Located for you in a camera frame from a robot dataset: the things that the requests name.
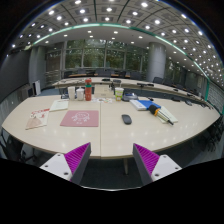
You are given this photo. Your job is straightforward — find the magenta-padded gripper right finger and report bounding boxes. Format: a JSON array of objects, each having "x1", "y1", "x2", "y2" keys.
[{"x1": 132, "y1": 143, "x2": 183, "y2": 186}]

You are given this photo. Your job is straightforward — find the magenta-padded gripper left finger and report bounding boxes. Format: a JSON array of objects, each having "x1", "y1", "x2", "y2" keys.
[{"x1": 39, "y1": 142, "x2": 92, "y2": 186}]

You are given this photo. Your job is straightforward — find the black computer mouse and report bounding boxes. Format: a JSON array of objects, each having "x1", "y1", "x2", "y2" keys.
[{"x1": 121, "y1": 114, "x2": 133, "y2": 126}]

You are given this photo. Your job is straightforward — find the pink printed mouse pad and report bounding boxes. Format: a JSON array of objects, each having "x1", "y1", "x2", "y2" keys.
[{"x1": 59, "y1": 110, "x2": 100, "y2": 128}]

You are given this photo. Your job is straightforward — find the white booklet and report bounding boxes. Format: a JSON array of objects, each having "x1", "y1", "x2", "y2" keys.
[{"x1": 156, "y1": 105, "x2": 179, "y2": 125}]

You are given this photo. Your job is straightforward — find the blue and white book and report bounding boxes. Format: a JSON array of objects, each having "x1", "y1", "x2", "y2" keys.
[{"x1": 129, "y1": 99, "x2": 162, "y2": 112}]

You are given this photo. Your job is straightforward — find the white paper document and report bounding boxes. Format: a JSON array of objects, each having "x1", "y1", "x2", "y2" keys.
[{"x1": 49, "y1": 99, "x2": 70, "y2": 112}]

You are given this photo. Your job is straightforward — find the red and white magazine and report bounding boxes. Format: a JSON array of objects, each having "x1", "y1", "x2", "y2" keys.
[{"x1": 25, "y1": 108, "x2": 51, "y2": 131}]

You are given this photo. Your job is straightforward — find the colourful sticker sheet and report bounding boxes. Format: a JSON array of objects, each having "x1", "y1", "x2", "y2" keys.
[{"x1": 91, "y1": 96, "x2": 114, "y2": 104}]

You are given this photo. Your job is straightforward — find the white lidded mug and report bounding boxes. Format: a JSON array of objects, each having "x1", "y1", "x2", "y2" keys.
[{"x1": 75, "y1": 87, "x2": 85, "y2": 101}]

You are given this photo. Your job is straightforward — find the red bottle with green band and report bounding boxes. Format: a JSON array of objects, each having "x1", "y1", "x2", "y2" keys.
[{"x1": 84, "y1": 77, "x2": 93, "y2": 102}]

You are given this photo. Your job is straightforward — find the green and white drink cup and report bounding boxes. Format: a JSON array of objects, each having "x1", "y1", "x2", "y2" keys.
[{"x1": 114, "y1": 87, "x2": 125, "y2": 102}]

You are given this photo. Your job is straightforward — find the beige cardboard box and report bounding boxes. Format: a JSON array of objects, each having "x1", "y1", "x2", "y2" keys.
[{"x1": 93, "y1": 84, "x2": 115, "y2": 99}]

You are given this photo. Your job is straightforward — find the long curved conference table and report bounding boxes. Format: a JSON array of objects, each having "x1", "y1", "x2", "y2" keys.
[{"x1": 51, "y1": 76, "x2": 214, "y2": 109}]

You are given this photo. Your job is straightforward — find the dark office chairs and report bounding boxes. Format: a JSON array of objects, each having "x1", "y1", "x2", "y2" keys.
[{"x1": 63, "y1": 68, "x2": 209, "y2": 103}]

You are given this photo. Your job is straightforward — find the ceiling lights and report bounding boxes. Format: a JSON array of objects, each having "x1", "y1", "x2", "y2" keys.
[{"x1": 11, "y1": 0, "x2": 224, "y2": 84}]

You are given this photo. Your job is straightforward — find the black microphone with orange ring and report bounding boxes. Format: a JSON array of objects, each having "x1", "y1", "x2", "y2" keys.
[{"x1": 148, "y1": 104, "x2": 175, "y2": 126}]

